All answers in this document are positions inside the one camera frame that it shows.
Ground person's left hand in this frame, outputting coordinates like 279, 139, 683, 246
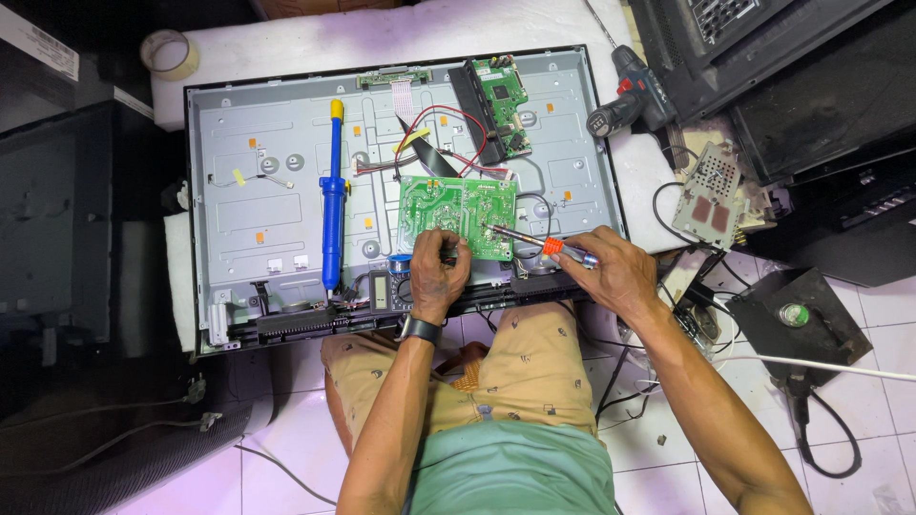
408, 227, 474, 326

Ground person's right hand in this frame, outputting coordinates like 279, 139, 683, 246
550, 225, 664, 327

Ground green power supply board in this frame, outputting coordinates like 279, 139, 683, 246
396, 175, 518, 262

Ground orange grip soldering iron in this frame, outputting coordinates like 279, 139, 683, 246
485, 224, 601, 270

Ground black digital multimeter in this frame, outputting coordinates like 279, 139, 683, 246
368, 269, 416, 314

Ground black wristwatch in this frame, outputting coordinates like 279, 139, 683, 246
398, 313, 445, 347

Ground tan printed shorts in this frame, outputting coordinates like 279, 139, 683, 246
320, 300, 599, 459

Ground blue desoldering pump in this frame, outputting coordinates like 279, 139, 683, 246
319, 99, 349, 291

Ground perforated metal shield plate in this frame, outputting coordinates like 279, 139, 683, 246
671, 141, 745, 251

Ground grey metal television chassis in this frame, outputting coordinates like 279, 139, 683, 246
184, 45, 629, 356

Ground green main circuit board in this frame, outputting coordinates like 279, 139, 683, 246
471, 54, 534, 160

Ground black soldering iron stand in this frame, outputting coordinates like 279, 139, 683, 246
724, 267, 874, 391

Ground narrow green strip board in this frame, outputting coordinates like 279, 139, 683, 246
356, 66, 434, 90

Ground green shirt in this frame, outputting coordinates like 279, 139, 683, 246
402, 421, 618, 515

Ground black television back cover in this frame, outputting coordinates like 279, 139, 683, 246
628, 0, 916, 123

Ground clear tape roll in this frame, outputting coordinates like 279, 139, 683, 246
139, 29, 200, 82

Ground black monitor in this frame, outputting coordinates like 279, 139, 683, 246
0, 100, 169, 344

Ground black flat cable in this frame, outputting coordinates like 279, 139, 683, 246
397, 116, 462, 180

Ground red wire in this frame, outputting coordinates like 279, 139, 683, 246
393, 104, 489, 180

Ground black plastic port bracket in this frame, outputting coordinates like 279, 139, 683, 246
447, 60, 510, 167

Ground white flat ribbon cable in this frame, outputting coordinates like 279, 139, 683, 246
390, 79, 417, 128

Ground black red cordless drill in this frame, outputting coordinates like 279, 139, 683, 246
586, 44, 678, 139

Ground small white connector wire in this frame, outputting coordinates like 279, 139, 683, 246
208, 169, 296, 190

